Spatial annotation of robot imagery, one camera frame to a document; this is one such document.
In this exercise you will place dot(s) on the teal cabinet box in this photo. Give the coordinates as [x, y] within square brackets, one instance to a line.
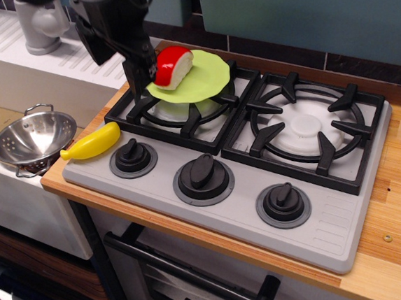
[365, 29]

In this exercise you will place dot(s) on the white toy sink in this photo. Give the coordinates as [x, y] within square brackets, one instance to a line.
[71, 81]

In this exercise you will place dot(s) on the left black burner grate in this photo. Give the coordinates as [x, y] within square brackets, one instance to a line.
[202, 126]

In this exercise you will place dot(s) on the steel colander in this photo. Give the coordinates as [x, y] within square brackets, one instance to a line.
[33, 143]

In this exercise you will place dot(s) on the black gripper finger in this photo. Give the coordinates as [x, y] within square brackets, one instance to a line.
[140, 70]
[96, 37]

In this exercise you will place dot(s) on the green plastic plate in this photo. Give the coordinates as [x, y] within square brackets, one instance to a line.
[208, 76]

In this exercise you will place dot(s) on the black burner grate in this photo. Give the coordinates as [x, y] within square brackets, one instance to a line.
[320, 134]
[202, 126]

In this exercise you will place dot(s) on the grey toy stove top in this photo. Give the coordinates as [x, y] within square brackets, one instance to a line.
[328, 239]

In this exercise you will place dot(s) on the middle black stove knob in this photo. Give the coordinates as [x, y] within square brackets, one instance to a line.
[204, 181]

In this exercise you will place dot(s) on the black stove knob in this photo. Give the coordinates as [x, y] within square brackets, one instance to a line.
[133, 160]
[204, 181]
[283, 206]

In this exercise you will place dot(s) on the left black stove knob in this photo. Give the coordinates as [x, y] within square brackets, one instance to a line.
[133, 160]

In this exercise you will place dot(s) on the red and white toy food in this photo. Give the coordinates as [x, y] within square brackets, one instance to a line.
[173, 65]

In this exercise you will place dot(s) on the yellow toy banana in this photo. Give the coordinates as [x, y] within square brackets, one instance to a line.
[93, 144]

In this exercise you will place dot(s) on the grey toy faucet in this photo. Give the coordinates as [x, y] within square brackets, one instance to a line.
[42, 22]

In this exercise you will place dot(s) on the right black stove knob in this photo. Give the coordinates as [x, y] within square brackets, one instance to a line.
[283, 206]

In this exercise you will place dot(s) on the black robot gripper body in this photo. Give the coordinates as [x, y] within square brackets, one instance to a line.
[126, 20]

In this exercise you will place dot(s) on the black oven door handle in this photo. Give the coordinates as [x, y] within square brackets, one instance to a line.
[209, 288]

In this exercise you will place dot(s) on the right black burner grate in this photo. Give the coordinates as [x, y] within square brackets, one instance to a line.
[320, 134]

